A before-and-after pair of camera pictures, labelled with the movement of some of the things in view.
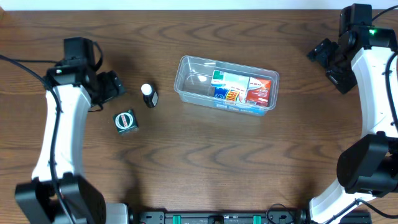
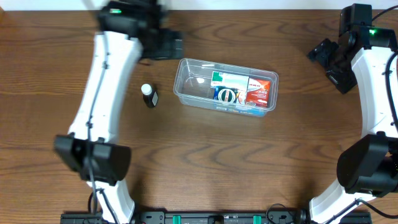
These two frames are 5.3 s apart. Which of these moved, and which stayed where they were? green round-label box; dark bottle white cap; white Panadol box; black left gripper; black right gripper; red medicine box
Moved: green round-label box; black left gripper
Stayed: dark bottle white cap; red medicine box; black right gripper; white Panadol box
